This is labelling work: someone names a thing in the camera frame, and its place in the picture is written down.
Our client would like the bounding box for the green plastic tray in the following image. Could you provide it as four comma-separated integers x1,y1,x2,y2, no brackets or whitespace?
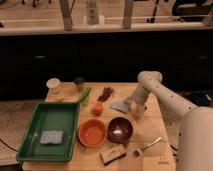
16,102,80,162

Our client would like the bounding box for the grey blue towel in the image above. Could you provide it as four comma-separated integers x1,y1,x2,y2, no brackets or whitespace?
110,99,132,113

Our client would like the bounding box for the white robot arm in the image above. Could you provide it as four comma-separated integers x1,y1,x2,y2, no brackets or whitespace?
132,71,213,171

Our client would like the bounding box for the bunch of dark grapes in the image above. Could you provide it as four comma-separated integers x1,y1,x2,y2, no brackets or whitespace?
98,87,114,102

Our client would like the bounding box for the wooden block brush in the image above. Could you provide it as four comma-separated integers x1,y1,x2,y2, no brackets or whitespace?
100,144,126,165

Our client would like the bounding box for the small orange fruit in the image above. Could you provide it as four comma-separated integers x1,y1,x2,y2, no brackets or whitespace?
92,103,103,116

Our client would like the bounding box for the silver fork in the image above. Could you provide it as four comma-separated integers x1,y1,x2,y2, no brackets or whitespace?
133,137,162,157

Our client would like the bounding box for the dark purple bowl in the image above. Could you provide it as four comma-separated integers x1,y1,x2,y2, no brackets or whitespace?
107,117,133,143

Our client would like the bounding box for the green cucumber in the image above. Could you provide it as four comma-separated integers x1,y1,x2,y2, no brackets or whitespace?
77,87,91,103

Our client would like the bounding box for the orange red bowl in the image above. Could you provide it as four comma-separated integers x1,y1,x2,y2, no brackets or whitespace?
77,119,107,148

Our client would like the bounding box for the blue sponge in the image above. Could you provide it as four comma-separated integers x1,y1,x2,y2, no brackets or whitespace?
40,130,63,144

